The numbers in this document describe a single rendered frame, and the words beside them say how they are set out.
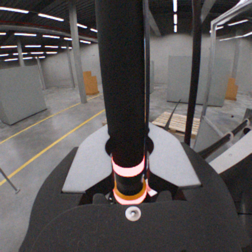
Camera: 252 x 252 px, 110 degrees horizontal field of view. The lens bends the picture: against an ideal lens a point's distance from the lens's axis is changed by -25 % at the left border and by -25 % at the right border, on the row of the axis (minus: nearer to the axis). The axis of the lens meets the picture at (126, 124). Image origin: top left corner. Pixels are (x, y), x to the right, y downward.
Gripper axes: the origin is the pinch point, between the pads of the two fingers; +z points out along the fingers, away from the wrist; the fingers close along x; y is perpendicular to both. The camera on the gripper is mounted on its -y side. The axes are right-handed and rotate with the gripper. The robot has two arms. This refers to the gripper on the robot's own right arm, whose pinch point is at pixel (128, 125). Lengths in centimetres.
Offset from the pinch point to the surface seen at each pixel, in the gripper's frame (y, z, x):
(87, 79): 55, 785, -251
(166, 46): -189, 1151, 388
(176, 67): -5, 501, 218
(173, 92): 106, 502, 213
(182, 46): -190, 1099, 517
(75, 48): -115, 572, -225
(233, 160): 22.5, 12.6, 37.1
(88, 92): 143, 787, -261
